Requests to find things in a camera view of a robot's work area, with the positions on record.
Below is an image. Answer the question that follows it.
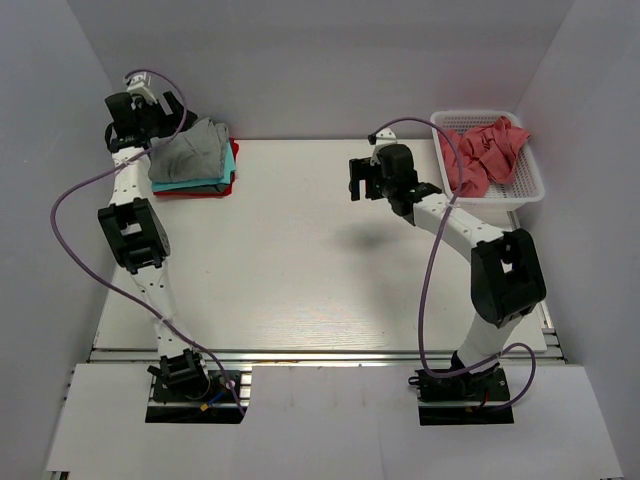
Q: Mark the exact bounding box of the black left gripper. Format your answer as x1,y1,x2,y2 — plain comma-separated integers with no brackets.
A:
134,92,197,139

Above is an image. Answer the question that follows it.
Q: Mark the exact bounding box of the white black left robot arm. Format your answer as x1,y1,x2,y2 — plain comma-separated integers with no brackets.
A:
98,87,212,400

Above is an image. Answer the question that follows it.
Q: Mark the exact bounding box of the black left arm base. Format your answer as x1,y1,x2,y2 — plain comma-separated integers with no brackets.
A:
145,370,244,425

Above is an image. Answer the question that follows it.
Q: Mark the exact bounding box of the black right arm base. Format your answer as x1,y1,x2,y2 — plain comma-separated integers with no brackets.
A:
408,367,514,426

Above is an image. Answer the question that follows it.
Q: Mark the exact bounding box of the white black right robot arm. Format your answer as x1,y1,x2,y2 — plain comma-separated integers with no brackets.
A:
349,144,547,399

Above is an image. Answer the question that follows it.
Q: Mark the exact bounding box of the folded red t-shirt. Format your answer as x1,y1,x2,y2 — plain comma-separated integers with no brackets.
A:
153,139,241,200

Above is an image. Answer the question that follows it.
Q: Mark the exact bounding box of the folded dark grey t-shirt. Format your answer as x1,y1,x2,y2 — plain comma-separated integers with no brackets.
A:
215,176,235,196

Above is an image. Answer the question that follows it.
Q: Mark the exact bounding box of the folded teal t-shirt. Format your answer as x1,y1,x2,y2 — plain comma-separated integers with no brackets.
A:
151,138,239,195

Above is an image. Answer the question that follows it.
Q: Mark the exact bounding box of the crumpled pink t-shirt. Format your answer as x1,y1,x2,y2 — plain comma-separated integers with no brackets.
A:
438,116,531,198

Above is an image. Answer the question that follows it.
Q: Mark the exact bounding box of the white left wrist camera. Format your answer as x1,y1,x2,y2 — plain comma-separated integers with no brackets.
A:
125,72,157,105

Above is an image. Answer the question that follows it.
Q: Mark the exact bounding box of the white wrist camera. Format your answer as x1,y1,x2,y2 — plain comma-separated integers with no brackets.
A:
125,72,157,105
367,127,397,147

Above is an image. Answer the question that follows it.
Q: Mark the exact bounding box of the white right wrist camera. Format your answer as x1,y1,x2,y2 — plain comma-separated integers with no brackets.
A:
367,127,397,147

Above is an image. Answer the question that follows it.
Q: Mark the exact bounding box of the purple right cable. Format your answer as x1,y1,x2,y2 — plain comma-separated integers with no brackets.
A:
368,117,539,414

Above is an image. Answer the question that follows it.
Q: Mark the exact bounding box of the purple cable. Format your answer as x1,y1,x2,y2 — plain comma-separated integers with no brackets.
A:
51,69,247,416
368,117,539,414

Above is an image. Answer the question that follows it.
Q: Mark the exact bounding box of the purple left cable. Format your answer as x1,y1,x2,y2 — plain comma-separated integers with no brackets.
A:
51,69,247,416

